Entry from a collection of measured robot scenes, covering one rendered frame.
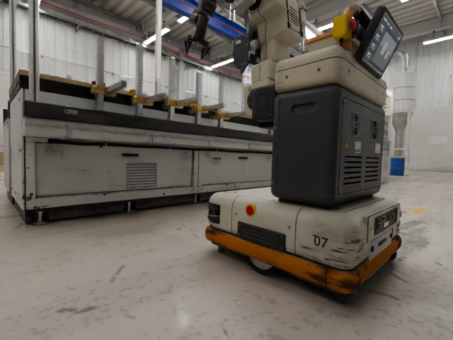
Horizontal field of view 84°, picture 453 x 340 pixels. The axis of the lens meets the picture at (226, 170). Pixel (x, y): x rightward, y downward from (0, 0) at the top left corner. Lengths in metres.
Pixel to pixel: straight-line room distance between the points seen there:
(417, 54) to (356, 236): 11.76
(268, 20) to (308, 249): 1.03
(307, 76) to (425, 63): 11.42
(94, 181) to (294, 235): 1.47
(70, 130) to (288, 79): 1.24
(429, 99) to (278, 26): 10.82
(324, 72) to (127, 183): 1.59
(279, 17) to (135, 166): 1.40
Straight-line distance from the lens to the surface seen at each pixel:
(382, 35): 1.14
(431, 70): 12.20
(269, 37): 1.36
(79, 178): 1.96
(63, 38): 9.57
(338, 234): 0.84
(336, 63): 0.92
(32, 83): 1.69
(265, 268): 1.03
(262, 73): 1.28
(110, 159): 2.01
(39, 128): 1.69
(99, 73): 1.79
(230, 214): 1.09
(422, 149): 11.77
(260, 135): 2.62
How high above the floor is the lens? 0.45
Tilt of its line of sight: 3 degrees down
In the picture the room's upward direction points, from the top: 2 degrees clockwise
